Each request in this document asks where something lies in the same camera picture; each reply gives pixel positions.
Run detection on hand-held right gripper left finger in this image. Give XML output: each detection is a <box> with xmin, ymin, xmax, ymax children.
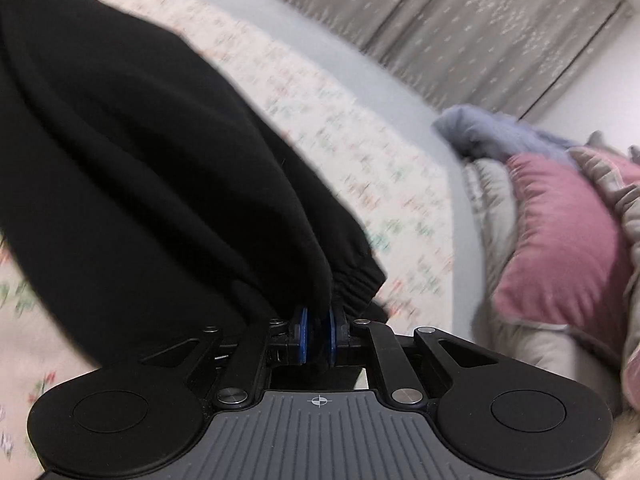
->
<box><xmin>140</xmin><ymin>306</ymin><xmax>311</xmax><ymax>408</ymax></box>

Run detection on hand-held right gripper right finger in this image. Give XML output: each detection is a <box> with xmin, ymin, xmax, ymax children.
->
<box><xmin>327</xmin><ymin>306</ymin><xmax>503</xmax><ymax>407</ymax></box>

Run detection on black pants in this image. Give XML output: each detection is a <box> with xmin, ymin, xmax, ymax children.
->
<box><xmin>0</xmin><ymin>0</ymin><xmax>388</xmax><ymax>391</ymax></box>

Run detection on floral bed sheet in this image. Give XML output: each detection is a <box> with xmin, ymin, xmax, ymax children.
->
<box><xmin>0</xmin><ymin>0</ymin><xmax>473</xmax><ymax>480</ymax></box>

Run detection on grey quilt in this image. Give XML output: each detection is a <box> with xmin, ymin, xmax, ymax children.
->
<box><xmin>460</xmin><ymin>157</ymin><xmax>640</xmax><ymax>416</ymax></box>

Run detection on blue-grey blanket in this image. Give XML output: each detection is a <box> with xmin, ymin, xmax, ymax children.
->
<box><xmin>432</xmin><ymin>104</ymin><xmax>581</xmax><ymax>171</ymax></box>

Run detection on grey star-print curtain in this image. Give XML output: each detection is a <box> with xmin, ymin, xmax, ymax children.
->
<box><xmin>280</xmin><ymin>0</ymin><xmax>633</xmax><ymax>121</ymax></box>

